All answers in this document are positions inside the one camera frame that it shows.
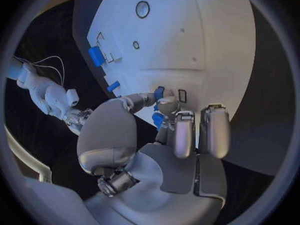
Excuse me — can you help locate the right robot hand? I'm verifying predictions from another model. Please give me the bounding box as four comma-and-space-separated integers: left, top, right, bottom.
62, 107, 95, 136

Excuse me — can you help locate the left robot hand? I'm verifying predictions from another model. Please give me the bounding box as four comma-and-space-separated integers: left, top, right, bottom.
76, 92, 232, 225

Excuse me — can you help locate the blue long peg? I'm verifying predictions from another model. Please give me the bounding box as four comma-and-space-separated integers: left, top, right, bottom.
106, 80, 121, 93

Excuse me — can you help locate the blue block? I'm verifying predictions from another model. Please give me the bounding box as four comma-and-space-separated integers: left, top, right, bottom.
87, 45, 106, 68

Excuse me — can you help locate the white task board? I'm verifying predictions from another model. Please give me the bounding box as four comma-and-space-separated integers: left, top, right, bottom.
71, 0, 257, 131

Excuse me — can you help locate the white cable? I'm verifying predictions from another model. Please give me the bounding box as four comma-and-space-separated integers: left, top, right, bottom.
13, 56, 63, 81
32, 55, 66, 86

